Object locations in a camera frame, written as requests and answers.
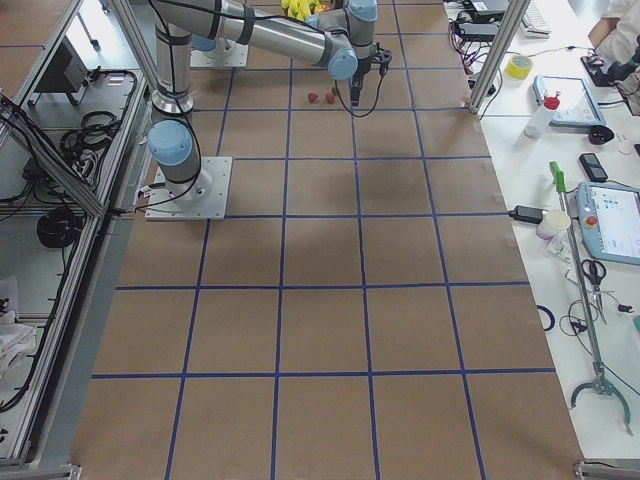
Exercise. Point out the yellow tape roll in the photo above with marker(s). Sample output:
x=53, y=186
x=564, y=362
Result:
x=518, y=66

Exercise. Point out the black power adapter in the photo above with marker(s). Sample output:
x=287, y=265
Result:
x=527, y=214

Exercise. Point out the long reacher grabber tool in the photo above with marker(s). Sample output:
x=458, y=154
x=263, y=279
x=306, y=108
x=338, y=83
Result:
x=599, y=384

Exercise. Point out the banana bunch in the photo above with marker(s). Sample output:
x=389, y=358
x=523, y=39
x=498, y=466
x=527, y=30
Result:
x=299, y=9

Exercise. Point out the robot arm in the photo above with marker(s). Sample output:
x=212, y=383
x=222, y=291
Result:
x=276, y=93

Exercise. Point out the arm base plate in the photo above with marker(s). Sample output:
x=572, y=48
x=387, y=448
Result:
x=207, y=199
x=223, y=54

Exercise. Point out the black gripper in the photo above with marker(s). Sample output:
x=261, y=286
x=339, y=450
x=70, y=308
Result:
x=361, y=68

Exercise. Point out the white paper cup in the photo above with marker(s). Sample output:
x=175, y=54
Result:
x=553, y=223

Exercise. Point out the teach pendant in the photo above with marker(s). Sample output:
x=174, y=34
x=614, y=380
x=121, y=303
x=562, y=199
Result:
x=609, y=221
x=577, y=109

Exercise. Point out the scissors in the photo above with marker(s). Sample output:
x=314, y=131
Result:
x=595, y=272

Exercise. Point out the white bottle red cap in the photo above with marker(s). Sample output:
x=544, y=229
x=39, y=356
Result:
x=542, y=117

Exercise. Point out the aluminium frame post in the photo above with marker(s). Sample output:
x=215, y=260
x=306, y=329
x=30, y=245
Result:
x=509, y=25

